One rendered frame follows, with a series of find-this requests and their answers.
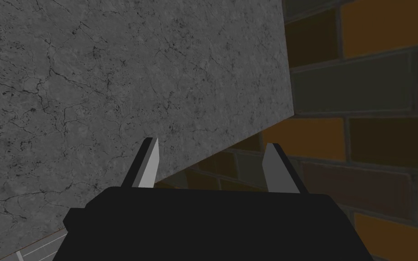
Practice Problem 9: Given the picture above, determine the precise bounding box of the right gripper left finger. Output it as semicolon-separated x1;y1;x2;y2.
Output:
121;136;160;189

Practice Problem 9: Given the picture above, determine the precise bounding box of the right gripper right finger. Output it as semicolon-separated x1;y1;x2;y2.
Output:
262;142;309;194

